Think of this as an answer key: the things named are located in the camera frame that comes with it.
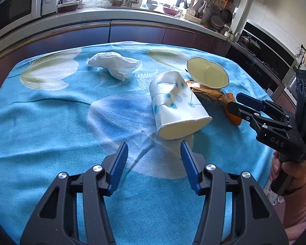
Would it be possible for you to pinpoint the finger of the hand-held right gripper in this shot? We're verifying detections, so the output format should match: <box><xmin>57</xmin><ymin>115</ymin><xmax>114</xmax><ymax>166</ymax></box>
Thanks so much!
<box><xmin>226</xmin><ymin>101</ymin><xmax>289</xmax><ymax>133</ymax></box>
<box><xmin>236</xmin><ymin>92</ymin><xmax>296</xmax><ymax>120</ymax></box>

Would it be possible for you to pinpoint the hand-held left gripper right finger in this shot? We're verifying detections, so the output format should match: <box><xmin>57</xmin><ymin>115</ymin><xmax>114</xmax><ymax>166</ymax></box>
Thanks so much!
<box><xmin>181</xmin><ymin>140</ymin><xmax>289</xmax><ymax>245</ymax></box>

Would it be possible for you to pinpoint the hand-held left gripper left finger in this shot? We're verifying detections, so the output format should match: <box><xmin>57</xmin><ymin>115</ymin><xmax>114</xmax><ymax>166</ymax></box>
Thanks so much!
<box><xmin>20</xmin><ymin>141</ymin><xmax>129</xmax><ymax>245</ymax></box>

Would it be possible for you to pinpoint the orange peel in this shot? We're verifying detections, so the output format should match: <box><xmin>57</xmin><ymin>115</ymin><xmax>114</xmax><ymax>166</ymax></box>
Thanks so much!
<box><xmin>224</xmin><ymin>92</ymin><xmax>243</xmax><ymax>126</ymax></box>

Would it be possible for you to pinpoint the crushed blue-dotted paper cup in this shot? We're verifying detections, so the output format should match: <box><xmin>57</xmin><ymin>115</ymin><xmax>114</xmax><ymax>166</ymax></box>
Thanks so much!
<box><xmin>149</xmin><ymin>71</ymin><xmax>213</xmax><ymax>140</ymax></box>
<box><xmin>186</xmin><ymin>57</ymin><xmax>229</xmax><ymax>90</ymax></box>

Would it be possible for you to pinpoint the person's right hand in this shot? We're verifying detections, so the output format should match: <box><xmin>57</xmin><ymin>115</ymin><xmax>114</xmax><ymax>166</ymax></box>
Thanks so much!
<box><xmin>269</xmin><ymin>150</ymin><xmax>306</xmax><ymax>196</ymax></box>

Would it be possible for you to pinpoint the golden wrapper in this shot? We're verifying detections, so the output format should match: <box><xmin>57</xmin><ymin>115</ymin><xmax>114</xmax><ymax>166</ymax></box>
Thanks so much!
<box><xmin>185</xmin><ymin>79</ymin><xmax>230</xmax><ymax>105</ymax></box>

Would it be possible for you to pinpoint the black built-in oven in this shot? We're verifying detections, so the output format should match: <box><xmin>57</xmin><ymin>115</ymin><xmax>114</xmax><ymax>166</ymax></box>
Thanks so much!
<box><xmin>226</xmin><ymin>20</ymin><xmax>300</xmax><ymax>94</ymax></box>

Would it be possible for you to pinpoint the black wok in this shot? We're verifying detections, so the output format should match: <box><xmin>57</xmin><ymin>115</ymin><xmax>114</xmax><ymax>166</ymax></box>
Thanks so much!
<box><xmin>241</xmin><ymin>36</ymin><xmax>261</xmax><ymax>49</ymax></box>

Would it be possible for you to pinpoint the blue floral blanket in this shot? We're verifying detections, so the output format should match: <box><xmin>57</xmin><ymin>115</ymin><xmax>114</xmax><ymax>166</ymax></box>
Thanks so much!
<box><xmin>0</xmin><ymin>41</ymin><xmax>274</xmax><ymax>245</ymax></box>

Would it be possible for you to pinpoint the grey plate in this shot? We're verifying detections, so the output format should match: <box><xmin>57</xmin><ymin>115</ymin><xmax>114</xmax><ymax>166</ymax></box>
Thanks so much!
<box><xmin>211</xmin><ymin>15</ymin><xmax>223</xmax><ymax>28</ymax></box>

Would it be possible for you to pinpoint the black frying pan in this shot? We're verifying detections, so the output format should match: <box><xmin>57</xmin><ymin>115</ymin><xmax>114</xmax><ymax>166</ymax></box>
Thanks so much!
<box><xmin>221</xmin><ymin>9</ymin><xmax>233</xmax><ymax>24</ymax></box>

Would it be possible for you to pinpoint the cream round container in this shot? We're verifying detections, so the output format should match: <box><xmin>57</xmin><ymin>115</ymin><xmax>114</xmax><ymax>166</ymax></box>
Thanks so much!
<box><xmin>182</xmin><ymin>12</ymin><xmax>202</xmax><ymax>24</ymax></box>

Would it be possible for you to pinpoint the crumpled white tissue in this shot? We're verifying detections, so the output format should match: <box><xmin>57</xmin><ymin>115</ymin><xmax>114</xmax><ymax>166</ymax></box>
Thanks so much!
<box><xmin>86</xmin><ymin>52</ymin><xmax>140</xmax><ymax>81</ymax></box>

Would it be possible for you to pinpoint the white slotted spatula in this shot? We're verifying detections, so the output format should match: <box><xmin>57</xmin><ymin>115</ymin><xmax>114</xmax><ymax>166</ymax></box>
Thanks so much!
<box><xmin>186</xmin><ymin>0</ymin><xmax>199</xmax><ymax>16</ymax></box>

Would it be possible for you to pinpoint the red bowl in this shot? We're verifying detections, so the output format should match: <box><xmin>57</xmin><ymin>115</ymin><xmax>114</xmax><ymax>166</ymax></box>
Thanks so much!
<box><xmin>163</xmin><ymin>6</ymin><xmax>180</xmax><ymax>16</ymax></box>

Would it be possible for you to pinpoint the kitchen counter with purple cabinets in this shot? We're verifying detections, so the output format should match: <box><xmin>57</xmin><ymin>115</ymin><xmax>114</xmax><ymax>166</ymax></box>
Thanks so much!
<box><xmin>0</xmin><ymin>6</ymin><xmax>232</xmax><ymax>108</ymax></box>

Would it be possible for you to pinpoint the clear plastic bag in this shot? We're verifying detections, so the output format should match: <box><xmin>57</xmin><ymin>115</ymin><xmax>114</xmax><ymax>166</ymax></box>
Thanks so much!
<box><xmin>83</xmin><ymin>0</ymin><xmax>113</xmax><ymax>8</ymax></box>

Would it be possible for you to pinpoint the dark bowl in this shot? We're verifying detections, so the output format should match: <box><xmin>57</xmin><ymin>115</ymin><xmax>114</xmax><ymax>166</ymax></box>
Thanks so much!
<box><xmin>57</xmin><ymin>1</ymin><xmax>81</xmax><ymax>13</ymax></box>

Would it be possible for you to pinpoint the white microwave oven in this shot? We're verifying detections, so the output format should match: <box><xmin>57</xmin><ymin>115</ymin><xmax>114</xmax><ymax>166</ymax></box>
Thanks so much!
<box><xmin>0</xmin><ymin>0</ymin><xmax>63</xmax><ymax>44</ymax></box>

